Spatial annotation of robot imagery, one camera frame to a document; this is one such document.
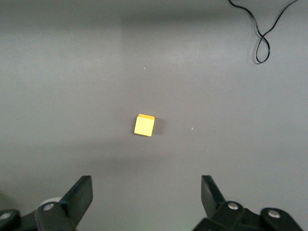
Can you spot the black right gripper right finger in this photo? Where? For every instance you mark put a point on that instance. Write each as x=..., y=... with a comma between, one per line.
x=216, y=211

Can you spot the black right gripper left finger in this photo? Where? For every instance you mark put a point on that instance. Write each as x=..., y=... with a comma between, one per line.
x=79, y=202

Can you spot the yellow cube block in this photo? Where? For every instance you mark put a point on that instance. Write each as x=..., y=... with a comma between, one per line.
x=144, y=125

